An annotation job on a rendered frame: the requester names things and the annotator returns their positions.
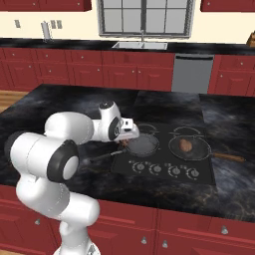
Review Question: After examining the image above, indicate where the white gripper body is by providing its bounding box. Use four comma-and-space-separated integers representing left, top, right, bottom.
116, 125, 141, 143

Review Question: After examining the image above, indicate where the brown potato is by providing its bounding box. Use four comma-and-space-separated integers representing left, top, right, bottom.
178, 138, 194, 153

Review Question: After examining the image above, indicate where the black hob knob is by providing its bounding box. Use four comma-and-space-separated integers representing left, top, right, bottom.
168, 165, 182, 177
133, 161, 146, 172
149, 163, 163, 175
187, 167, 201, 179

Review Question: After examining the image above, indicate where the black hob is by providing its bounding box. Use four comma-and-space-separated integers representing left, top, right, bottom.
111, 122, 217, 186

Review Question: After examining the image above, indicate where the long run of red cupboards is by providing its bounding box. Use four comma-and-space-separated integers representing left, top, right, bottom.
0, 47, 176, 93

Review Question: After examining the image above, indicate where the grey dishwasher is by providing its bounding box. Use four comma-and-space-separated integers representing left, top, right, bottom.
170, 53, 215, 95

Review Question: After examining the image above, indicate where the steel sink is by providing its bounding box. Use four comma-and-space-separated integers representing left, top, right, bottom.
112, 40, 169, 51

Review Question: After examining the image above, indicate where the red cupboard door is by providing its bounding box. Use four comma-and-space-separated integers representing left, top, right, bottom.
87, 198, 159, 255
0, 184, 63, 255
154, 231, 255, 255

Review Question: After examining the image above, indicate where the red drawer front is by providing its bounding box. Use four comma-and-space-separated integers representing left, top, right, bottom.
156, 208, 255, 247

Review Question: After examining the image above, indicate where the grey framed window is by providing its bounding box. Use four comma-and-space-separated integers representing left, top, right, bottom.
97, 0, 196, 39

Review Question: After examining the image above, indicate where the short run of red cupboards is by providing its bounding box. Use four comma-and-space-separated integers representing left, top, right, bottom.
207, 54, 255, 98

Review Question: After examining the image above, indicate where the paper towel holder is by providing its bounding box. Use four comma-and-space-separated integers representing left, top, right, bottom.
40, 20, 55, 43

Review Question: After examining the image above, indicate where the brown wooden object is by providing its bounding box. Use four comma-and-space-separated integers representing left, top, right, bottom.
245, 30, 255, 48

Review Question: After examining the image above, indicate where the small pan with black handle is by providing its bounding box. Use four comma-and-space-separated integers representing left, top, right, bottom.
89, 133, 160, 163

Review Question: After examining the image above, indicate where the large pan with wooden handle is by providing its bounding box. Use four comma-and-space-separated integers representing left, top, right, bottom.
167, 133, 247, 164

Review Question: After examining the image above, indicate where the wide red wall cupboard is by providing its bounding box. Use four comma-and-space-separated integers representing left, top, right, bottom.
0, 0, 93, 13

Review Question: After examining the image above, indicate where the narrow red wall cupboard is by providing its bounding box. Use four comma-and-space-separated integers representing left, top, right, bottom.
199, 0, 255, 14

